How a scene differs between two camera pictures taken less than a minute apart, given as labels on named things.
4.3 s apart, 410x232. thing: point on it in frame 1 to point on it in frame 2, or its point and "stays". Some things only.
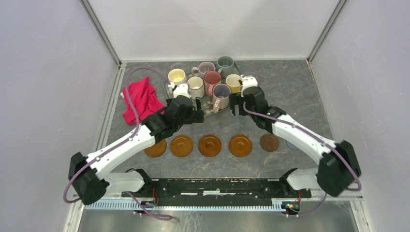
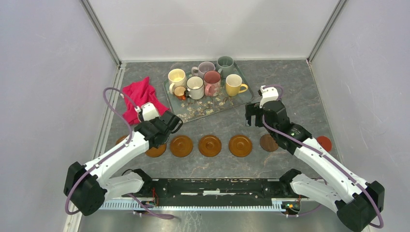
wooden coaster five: x=240 y=145 stays
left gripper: x=196 y=116 to x=153 y=121
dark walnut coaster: x=269 y=142 stays
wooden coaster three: x=156 y=150 stays
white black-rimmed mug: x=196 y=85 stays
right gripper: x=236 y=99 to x=253 y=109
